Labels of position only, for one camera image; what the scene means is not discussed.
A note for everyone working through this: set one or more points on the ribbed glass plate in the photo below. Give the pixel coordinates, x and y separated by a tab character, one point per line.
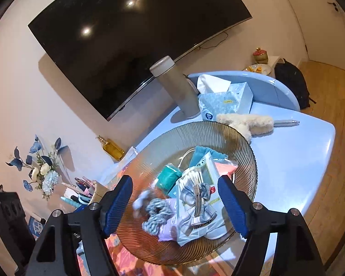
161	149

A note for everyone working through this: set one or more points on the fluffy cream duster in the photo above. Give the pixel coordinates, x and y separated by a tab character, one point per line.
247	120

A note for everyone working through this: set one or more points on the light blue curved chair back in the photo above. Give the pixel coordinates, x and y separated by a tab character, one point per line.
264	83

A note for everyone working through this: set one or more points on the blue white flower bouquet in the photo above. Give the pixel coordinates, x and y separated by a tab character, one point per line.
49	178

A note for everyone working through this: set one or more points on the teal towel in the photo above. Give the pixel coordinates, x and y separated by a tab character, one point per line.
201	153

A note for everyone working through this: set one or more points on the black flat television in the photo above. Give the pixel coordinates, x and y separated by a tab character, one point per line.
132	34

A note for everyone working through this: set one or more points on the red gold lidded jar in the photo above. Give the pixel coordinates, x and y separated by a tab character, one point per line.
261	56

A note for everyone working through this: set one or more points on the teal cloth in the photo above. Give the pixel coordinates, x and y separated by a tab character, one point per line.
168	176

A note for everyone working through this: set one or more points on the purple tissue packet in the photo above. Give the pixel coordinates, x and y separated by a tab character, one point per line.
168	233

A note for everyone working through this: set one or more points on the bunch of pens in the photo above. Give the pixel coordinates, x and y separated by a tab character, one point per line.
77	194

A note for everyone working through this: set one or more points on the grey plaid bow hair clip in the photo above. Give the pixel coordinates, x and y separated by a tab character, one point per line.
198	195

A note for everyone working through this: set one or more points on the yellow perfume bottle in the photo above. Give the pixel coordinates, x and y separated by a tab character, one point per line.
113	149

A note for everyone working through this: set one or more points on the white plate with food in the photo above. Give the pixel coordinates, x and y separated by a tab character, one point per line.
261	69

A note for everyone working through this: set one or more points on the light blue tissue box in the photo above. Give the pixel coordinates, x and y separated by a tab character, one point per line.
238	95

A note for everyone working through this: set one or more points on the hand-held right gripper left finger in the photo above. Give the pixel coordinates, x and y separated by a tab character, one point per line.
118	204

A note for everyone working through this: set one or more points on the black backpack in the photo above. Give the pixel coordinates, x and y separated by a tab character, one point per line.
293	83

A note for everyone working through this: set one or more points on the grey thermos bottle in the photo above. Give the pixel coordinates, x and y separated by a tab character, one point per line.
175	89

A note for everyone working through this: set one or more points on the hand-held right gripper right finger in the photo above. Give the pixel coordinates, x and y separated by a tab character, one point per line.
233	204

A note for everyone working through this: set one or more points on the floral orange mat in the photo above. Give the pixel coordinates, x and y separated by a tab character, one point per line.
123	258

